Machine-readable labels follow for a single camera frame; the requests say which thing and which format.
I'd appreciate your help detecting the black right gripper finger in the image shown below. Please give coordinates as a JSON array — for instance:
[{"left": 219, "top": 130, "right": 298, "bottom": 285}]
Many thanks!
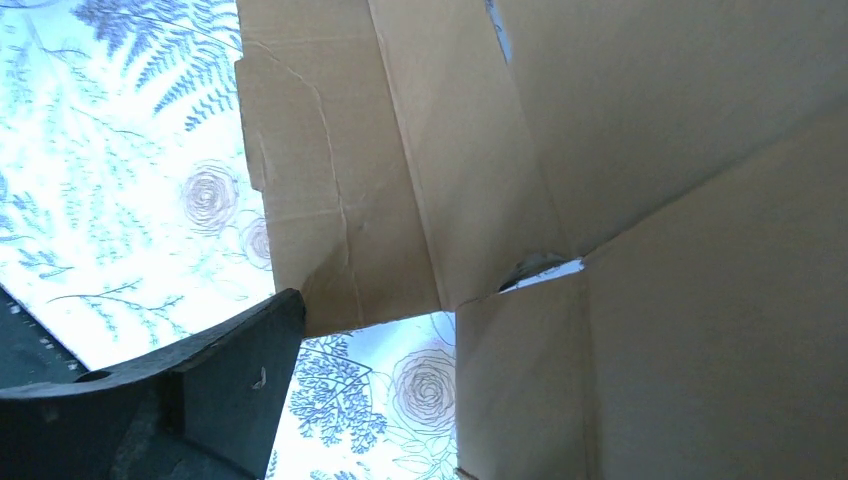
[{"left": 1, "top": 289, "right": 306, "bottom": 479}]

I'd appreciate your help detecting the cardboard box sheet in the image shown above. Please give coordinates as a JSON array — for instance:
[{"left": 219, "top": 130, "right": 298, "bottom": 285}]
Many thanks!
[{"left": 235, "top": 1, "right": 847, "bottom": 479}]

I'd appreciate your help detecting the black base rail bar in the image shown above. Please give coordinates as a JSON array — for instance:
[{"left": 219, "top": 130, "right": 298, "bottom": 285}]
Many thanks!
[{"left": 0, "top": 288, "right": 88, "bottom": 389}]

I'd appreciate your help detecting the floral patterned table mat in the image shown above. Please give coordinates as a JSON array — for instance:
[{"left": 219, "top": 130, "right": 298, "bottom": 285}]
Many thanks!
[{"left": 1, "top": 1, "right": 457, "bottom": 479}]

